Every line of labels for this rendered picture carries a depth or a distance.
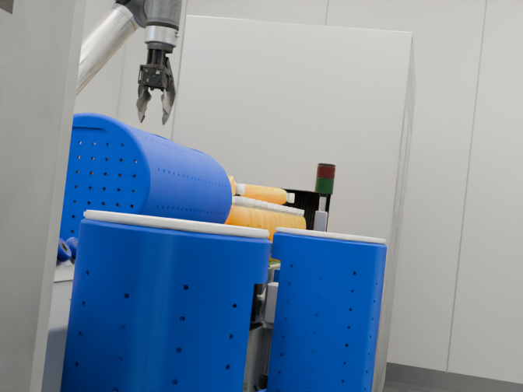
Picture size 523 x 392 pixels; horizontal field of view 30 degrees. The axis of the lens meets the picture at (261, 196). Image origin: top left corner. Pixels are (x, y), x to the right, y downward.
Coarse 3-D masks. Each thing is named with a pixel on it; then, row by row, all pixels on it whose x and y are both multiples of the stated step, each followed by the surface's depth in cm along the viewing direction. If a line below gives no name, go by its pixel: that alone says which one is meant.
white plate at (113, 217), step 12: (96, 216) 137; (108, 216) 135; (120, 216) 134; (132, 216) 133; (144, 216) 142; (168, 228) 132; (180, 228) 132; (192, 228) 132; (204, 228) 133; (216, 228) 134; (228, 228) 135; (240, 228) 136; (252, 228) 149
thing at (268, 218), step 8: (256, 208) 328; (264, 208) 340; (272, 208) 366; (264, 216) 339; (272, 216) 352; (280, 216) 377; (288, 216) 391; (296, 216) 417; (264, 224) 338; (272, 224) 352; (280, 224) 366; (288, 224) 390; (296, 224) 415; (304, 224) 441; (272, 232) 352
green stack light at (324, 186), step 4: (316, 180) 325; (320, 180) 323; (324, 180) 323; (328, 180) 323; (332, 180) 324; (316, 184) 324; (320, 184) 323; (324, 184) 323; (328, 184) 323; (332, 184) 324; (316, 188) 324; (320, 188) 323; (324, 188) 323; (328, 188) 323; (332, 188) 324; (316, 192) 324; (320, 192) 323; (324, 192) 323; (328, 192) 323; (332, 192) 324
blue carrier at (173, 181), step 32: (96, 128) 204; (128, 128) 203; (96, 160) 203; (128, 160) 202; (160, 160) 212; (192, 160) 247; (96, 192) 203; (128, 192) 201; (160, 192) 210; (192, 192) 238; (224, 192) 275; (64, 224) 203
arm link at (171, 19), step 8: (152, 0) 264; (160, 0) 262; (168, 0) 262; (176, 0) 264; (144, 8) 270; (152, 8) 263; (160, 8) 262; (168, 8) 263; (176, 8) 264; (152, 16) 263; (160, 16) 262; (168, 16) 263; (176, 16) 264; (152, 24) 263; (160, 24) 262; (168, 24) 263; (176, 24) 264
